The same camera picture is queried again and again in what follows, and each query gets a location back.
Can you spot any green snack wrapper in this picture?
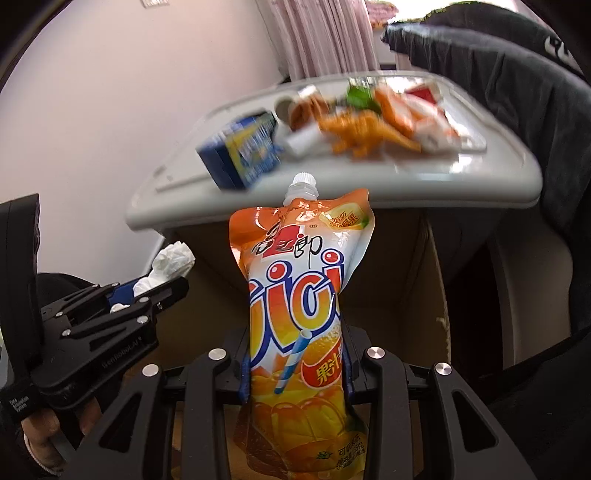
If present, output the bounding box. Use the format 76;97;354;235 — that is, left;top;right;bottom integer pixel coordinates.
346;78;382;115

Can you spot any orange white snack bag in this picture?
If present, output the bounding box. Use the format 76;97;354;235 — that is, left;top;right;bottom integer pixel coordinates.
374;85;423;139

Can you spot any pink folded blanket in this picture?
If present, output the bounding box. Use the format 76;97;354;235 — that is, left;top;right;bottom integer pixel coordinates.
365;0;399;28

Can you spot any orange juice pouch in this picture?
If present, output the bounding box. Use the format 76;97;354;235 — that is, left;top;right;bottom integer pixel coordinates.
229;172;375;479

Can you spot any pink curtain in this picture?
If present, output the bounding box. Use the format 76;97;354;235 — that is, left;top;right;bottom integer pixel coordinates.
256;0;380;81

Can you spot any white tissue pack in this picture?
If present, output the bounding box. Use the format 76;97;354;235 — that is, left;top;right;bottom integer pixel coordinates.
281;123;325;157

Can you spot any blue carton box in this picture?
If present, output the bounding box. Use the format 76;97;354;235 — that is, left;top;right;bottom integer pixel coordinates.
197;110;281;190

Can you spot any red white crumpled wrapper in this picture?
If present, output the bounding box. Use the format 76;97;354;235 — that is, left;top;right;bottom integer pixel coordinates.
402;82;462;154

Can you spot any grey plastic bin lid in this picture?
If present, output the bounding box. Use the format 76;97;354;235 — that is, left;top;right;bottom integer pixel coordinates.
125;71;543;232

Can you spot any beige plastic cup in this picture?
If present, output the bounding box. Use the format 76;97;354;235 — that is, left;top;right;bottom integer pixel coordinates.
273;85;318;123

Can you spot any dark blue bed duvet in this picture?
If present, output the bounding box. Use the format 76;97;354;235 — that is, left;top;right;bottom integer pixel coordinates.
382;2;590;330

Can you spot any brown cardboard box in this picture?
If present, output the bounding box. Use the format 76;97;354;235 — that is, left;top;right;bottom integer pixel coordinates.
156;209;454;480

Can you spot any white tissue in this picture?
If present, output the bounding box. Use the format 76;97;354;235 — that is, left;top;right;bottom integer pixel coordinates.
109;241;195;313

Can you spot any orange toy dinosaur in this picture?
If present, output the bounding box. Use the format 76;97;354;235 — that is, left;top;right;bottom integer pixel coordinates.
318;110;422;158

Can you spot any person's left hand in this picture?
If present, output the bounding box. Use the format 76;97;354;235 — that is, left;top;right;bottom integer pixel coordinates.
21;399;102;476

